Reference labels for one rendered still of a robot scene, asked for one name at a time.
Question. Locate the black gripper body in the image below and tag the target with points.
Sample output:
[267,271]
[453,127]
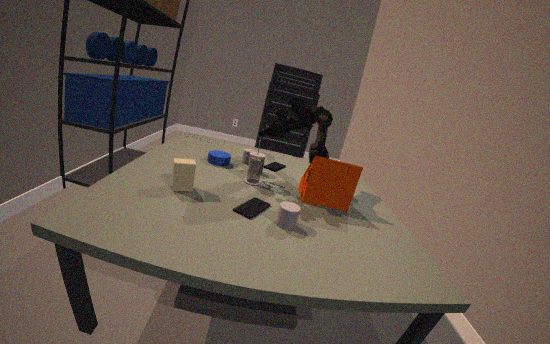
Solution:
[283,128]

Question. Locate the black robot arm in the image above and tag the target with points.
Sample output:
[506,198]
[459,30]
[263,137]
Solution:
[304,118]

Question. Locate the black flat rectangular pad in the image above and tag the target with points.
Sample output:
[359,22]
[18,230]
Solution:
[274,166]
[252,207]

